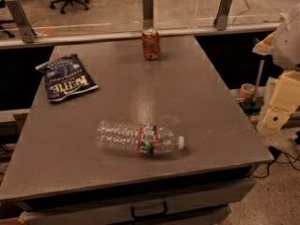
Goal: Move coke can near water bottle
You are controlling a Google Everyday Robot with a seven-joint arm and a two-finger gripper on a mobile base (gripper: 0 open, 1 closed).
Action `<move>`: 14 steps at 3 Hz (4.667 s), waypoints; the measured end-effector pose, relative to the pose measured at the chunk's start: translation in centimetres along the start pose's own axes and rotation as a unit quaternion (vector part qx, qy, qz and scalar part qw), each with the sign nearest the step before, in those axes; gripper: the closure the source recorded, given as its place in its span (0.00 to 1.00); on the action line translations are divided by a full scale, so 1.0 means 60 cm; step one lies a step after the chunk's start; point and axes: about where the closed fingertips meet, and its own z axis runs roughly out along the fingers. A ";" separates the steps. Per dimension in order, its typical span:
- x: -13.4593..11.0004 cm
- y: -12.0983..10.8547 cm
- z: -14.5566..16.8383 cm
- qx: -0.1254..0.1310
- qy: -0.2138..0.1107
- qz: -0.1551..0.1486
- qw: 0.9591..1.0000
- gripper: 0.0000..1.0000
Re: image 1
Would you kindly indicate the blue Kettle chips bag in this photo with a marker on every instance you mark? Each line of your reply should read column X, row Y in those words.
column 66, row 76

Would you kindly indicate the black drawer handle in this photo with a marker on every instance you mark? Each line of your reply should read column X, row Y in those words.
column 148, row 212

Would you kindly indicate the roll of masking tape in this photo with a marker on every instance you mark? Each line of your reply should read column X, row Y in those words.
column 247, row 90

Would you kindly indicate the middle metal bracket post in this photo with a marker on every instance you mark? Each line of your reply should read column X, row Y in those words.
column 148, row 13

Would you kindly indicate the right metal bracket post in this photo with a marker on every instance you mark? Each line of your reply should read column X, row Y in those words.
column 221, row 20

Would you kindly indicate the clear plastic water bottle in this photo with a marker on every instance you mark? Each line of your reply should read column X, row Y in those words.
column 144, row 139

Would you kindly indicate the grey metal rail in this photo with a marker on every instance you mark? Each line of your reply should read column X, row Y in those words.
column 17, row 43

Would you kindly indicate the left metal bracket post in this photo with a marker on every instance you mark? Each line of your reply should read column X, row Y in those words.
column 27, row 33

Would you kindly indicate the metal bracket post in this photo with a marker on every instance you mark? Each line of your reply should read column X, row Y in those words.
column 27, row 33
column 148, row 13
column 221, row 20

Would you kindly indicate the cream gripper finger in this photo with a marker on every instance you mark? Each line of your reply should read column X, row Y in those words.
column 284, row 101

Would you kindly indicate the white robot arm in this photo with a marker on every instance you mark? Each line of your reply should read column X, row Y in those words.
column 284, row 47

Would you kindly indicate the red coke can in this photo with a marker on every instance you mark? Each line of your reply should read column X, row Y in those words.
column 150, row 43

